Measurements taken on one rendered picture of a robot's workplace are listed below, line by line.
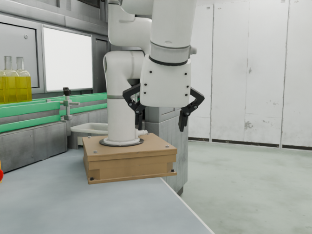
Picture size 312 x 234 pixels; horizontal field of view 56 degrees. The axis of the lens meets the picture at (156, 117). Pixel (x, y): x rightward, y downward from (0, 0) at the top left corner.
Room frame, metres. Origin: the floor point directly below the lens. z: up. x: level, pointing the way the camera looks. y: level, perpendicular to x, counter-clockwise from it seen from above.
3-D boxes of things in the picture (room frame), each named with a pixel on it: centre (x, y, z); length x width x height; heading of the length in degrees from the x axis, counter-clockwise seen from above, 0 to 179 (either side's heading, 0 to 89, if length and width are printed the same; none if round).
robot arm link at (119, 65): (1.02, 0.11, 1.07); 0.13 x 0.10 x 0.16; 108
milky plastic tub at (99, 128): (1.30, 0.26, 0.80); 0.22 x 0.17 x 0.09; 67
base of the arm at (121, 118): (1.02, 0.11, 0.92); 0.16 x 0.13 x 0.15; 119
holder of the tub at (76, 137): (1.31, 0.28, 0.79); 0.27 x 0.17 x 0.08; 67
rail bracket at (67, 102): (1.24, 0.39, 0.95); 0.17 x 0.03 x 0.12; 67
